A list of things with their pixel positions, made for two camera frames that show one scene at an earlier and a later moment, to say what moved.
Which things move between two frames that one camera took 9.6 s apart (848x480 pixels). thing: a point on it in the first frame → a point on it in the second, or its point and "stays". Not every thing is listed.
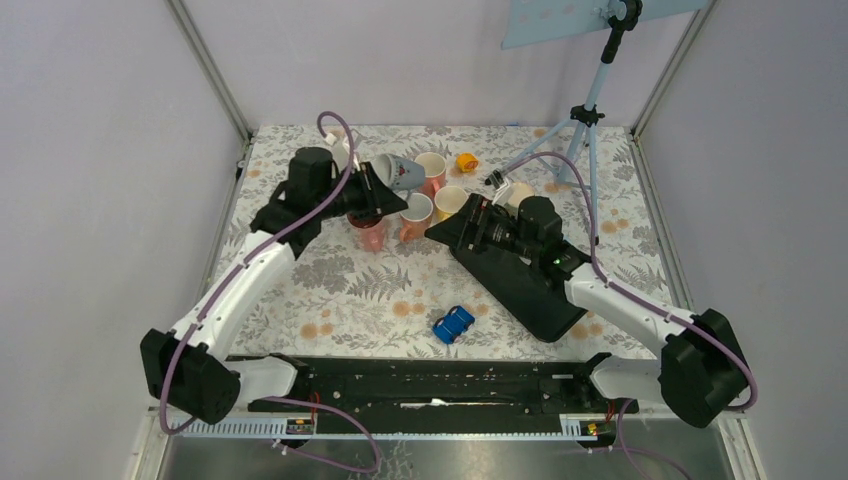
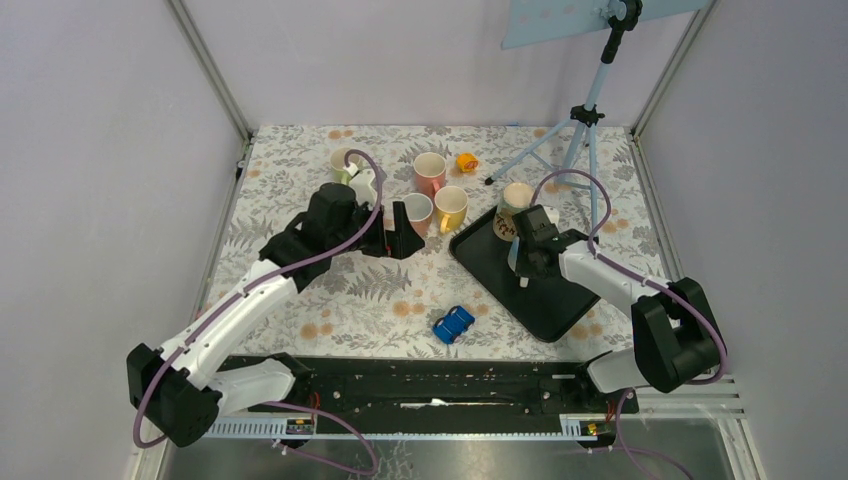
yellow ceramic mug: x=447 y=201 stays
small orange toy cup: x=467 y=162 stays
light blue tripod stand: x=624 y=16 stays
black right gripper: x=467 y=228 → x=523 y=270
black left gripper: x=377 y=197 → x=401 y=242
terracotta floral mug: x=416 y=218 stays
